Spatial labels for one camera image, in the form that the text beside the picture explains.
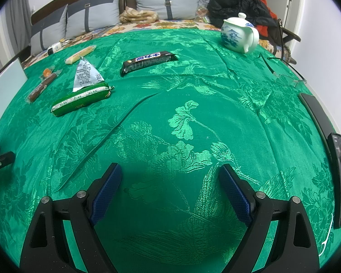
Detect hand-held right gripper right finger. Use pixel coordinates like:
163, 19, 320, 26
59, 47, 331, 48
219, 163, 320, 273

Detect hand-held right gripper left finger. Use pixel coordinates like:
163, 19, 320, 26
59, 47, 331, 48
19, 163, 123, 273

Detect white cardboard box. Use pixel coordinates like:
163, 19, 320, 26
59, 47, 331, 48
0, 57, 28, 91

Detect yellow cake bar packet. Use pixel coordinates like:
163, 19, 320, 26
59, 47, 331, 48
65, 45, 97, 64

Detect black chocolate bar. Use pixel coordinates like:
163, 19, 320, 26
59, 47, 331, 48
120, 51, 179, 77

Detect brown stick snack packet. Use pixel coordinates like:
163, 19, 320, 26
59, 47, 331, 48
25, 72, 59, 103

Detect green floral tablecloth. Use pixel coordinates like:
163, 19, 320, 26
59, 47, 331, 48
0, 27, 341, 273

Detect small round cake packet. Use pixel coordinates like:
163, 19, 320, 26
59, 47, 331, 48
40, 65, 56, 78

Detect green sausage packet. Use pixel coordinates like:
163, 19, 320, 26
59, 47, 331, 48
51, 82, 115, 117

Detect silver triangular snack packet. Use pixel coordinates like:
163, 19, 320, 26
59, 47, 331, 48
72, 57, 101, 93

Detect clear eyeglasses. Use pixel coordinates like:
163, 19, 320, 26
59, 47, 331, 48
260, 53, 307, 88

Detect grey curtain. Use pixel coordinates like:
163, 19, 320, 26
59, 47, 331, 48
4, 0, 32, 49

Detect white blue teapot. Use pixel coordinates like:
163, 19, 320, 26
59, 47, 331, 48
220, 13, 260, 54

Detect dark wooden chair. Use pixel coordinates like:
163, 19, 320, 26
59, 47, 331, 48
277, 18, 302, 64

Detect beige folded blanket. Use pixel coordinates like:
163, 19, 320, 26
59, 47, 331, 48
119, 6, 157, 24

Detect floral bedsheet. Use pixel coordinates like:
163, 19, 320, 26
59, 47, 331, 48
21, 17, 293, 63

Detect clear plastic bag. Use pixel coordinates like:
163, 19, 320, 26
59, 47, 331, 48
197, 0, 211, 23

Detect black jacket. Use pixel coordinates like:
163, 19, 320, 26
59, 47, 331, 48
207, 0, 276, 27

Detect cable on bed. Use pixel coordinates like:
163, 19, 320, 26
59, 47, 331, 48
58, 33, 95, 43

